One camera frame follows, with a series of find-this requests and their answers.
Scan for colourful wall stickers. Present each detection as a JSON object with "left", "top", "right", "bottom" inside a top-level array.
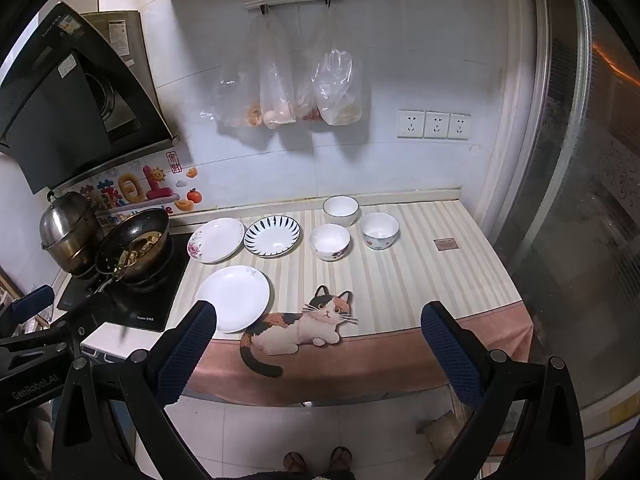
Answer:
[{"left": 65, "top": 150, "right": 203, "bottom": 218}]

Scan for white bowl with floral print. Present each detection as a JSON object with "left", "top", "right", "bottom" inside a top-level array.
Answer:
[{"left": 359, "top": 211, "right": 400, "bottom": 251}]

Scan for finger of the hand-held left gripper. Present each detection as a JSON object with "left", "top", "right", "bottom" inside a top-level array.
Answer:
[
  {"left": 0, "top": 284, "right": 56, "bottom": 333},
  {"left": 20, "top": 291, "right": 121, "bottom": 361}
]

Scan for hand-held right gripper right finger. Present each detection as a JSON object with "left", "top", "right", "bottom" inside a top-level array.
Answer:
[{"left": 420, "top": 301, "right": 588, "bottom": 480}]

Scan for black range hood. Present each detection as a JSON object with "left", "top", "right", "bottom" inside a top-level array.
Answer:
[{"left": 0, "top": 2, "right": 181, "bottom": 196}]

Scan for small white red-floral bowl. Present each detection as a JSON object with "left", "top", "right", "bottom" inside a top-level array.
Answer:
[{"left": 309, "top": 223, "right": 351, "bottom": 262}]

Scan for glass sliding door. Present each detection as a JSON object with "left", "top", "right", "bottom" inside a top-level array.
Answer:
[{"left": 500, "top": 0, "right": 640, "bottom": 441}]

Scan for person's right sandalled foot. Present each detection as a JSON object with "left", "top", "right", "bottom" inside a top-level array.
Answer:
[{"left": 327, "top": 446, "right": 353, "bottom": 473}]

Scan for black wok with food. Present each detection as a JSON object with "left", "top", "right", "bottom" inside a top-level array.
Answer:
[{"left": 94, "top": 208, "right": 171, "bottom": 293}]

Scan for black induction cooktop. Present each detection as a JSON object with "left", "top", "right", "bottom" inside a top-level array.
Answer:
[{"left": 56, "top": 232, "right": 193, "bottom": 333}]

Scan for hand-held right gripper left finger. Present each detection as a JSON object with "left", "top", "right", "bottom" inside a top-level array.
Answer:
[{"left": 52, "top": 300, "right": 218, "bottom": 480}]

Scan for cardboard box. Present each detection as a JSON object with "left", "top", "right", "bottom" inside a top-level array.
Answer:
[{"left": 416, "top": 412, "right": 458, "bottom": 453}]

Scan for large white plate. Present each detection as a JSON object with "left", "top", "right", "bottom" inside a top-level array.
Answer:
[{"left": 194, "top": 265, "right": 271, "bottom": 334}]

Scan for white plate with blue stripes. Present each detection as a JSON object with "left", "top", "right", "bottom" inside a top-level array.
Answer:
[{"left": 243, "top": 215, "right": 302, "bottom": 258}]

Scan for stainless steel steamer pot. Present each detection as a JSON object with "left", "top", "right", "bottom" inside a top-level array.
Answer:
[{"left": 39, "top": 191, "right": 106, "bottom": 276}]

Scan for white bowl with dark rim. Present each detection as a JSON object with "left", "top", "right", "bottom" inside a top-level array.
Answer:
[{"left": 322, "top": 195, "right": 361, "bottom": 228}]

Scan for white plate with floral rim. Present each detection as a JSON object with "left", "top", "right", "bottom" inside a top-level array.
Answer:
[{"left": 187, "top": 217, "right": 246, "bottom": 264}]

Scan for striped cat-print tablecloth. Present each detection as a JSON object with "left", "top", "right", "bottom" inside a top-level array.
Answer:
[{"left": 167, "top": 200, "right": 535, "bottom": 406}]

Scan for white wall socket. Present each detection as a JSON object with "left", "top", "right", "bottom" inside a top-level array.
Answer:
[
  {"left": 448, "top": 112, "right": 472, "bottom": 141},
  {"left": 397, "top": 109, "right": 426, "bottom": 139},
  {"left": 424, "top": 110, "right": 451, "bottom": 139}
]

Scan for clear plastic bag with eggs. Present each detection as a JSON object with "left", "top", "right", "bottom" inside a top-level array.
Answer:
[{"left": 257, "top": 10, "right": 297, "bottom": 130}]

